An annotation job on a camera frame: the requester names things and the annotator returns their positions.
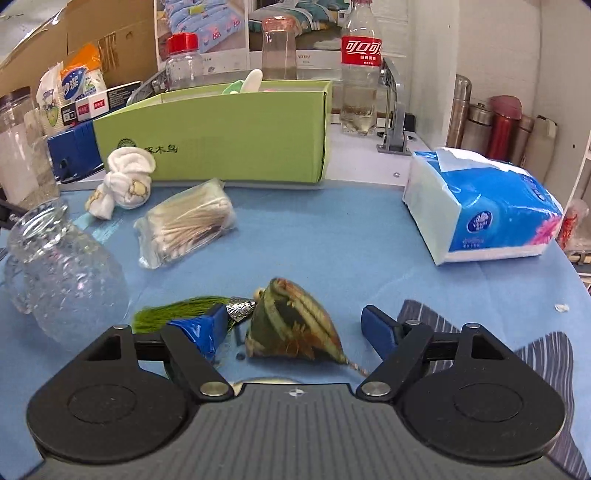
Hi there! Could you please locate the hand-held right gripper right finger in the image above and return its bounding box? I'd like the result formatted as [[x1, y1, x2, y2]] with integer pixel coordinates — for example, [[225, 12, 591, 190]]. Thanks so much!
[[355, 305, 509, 401]]

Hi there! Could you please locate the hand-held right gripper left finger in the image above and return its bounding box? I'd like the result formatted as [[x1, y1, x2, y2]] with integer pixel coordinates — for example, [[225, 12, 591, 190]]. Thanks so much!
[[83, 302, 234, 401]]

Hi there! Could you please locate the green patterned tassel sachet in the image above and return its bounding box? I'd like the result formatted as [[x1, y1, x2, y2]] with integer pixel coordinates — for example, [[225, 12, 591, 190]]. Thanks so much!
[[133, 277, 370, 377]]

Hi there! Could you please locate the green cardboard box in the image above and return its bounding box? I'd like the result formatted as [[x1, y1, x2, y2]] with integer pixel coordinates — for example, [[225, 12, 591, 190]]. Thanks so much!
[[92, 79, 333, 184]]

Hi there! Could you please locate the blue tablecloth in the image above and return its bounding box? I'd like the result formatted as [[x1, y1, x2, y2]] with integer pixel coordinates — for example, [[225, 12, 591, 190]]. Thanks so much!
[[0, 182, 591, 480]]

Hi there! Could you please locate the bag of cotton swabs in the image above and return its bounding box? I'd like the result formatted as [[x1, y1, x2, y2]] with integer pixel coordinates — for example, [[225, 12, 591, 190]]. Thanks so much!
[[134, 178, 238, 270]]

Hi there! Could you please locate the clear glass jug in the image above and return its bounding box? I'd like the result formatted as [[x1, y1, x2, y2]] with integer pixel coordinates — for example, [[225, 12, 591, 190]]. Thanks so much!
[[2, 198, 131, 347]]

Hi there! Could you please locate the blue white tissue pack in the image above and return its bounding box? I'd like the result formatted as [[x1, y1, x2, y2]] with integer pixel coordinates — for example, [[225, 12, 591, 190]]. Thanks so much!
[[402, 147, 565, 266]]

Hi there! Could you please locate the white yellow sock bundle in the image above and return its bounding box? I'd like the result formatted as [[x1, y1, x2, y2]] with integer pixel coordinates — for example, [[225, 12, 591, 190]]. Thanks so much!
[[85, 147, 157, 220]]

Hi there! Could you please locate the grey desk clamp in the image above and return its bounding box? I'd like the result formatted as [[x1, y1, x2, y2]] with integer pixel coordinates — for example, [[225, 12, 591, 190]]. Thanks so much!
[[127, 69, 169, 104], [376, 58, 411, 154]]

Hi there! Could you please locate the blue box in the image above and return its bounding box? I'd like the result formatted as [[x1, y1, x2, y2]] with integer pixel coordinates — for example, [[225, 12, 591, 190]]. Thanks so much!
[[46, 122, 105, 183]]

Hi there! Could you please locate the red thermos flask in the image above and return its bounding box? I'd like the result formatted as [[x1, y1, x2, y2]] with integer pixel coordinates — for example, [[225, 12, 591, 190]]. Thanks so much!
[[487, 95, 522, 162]]

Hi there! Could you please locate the tall silver thermos flask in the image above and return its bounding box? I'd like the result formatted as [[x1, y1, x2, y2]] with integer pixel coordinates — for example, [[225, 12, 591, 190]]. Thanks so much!
[[445, 75, 472, 149]]

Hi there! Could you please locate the beige thermos flask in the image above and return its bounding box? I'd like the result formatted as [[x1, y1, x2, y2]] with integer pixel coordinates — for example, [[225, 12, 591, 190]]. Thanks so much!
[[524, 115, 558, 185]]

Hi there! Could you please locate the white and black small carton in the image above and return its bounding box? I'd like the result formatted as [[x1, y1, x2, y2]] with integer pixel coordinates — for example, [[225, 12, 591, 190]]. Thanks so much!
[[76, 82, 141, 121]]

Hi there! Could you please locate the tall clear plastic jar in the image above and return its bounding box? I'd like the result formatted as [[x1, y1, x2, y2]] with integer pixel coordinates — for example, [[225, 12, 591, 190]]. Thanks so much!
[[0, 88, 61, 208]]

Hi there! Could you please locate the clear jar red lid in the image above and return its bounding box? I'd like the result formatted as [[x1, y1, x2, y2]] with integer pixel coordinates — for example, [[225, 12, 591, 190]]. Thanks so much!
[[165, 32, 205, 92]]

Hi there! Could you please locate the sleeve of paper cups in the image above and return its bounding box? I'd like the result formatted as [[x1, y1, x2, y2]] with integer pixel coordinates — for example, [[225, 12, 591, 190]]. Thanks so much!
[[36, 62, 70, 138]]

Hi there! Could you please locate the red label cola bottle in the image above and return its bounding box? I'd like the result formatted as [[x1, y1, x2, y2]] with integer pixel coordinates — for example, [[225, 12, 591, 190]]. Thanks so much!
[[340, 0, 385, 136]]

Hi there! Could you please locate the orange blue paper pack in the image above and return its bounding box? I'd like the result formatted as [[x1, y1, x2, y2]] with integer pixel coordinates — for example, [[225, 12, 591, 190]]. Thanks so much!
[[60, 42, 107, 100]]

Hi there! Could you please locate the pink rim glass tumbler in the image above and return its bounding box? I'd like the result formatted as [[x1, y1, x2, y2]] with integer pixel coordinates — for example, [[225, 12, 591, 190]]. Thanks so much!
[[261, 16, 297, 81]]

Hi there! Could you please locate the cardboard sheet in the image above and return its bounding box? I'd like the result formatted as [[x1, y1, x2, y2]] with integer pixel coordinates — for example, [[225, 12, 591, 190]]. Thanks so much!
[[0, 0, 160, 100]]

